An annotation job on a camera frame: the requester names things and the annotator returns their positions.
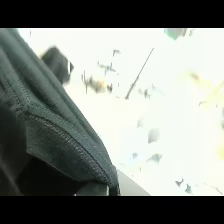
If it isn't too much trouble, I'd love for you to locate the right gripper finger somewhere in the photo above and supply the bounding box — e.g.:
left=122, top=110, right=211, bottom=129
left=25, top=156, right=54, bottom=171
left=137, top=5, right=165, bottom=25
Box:
left=116, top=169, right=151, bottom=197

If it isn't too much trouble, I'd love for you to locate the dark grey shirt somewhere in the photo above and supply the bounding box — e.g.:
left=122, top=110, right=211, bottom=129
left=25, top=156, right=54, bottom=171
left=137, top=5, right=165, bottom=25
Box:
left=0, top=28, right=121, bottom=197

